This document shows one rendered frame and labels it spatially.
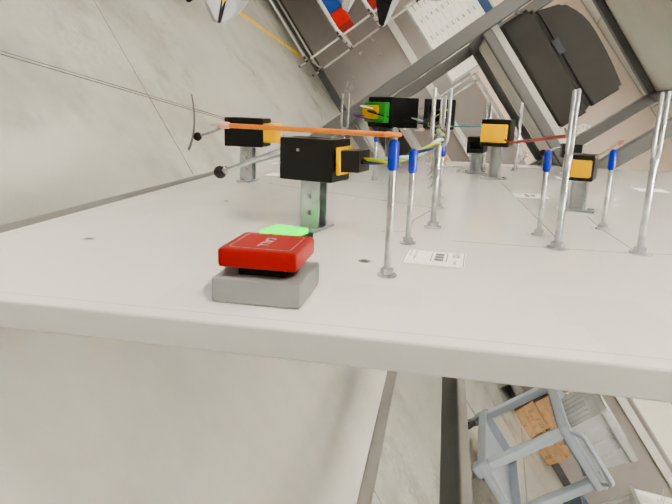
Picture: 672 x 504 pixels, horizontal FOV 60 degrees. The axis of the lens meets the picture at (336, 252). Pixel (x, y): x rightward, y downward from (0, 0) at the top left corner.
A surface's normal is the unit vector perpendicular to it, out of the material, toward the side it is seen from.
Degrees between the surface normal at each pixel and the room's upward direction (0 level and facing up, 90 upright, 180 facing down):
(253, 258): 90
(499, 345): 54
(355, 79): 90
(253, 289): 90
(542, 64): 90
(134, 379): 0
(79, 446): 0
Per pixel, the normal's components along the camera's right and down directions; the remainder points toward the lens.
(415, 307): 0.04, -0.97
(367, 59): -0.27, 0.08
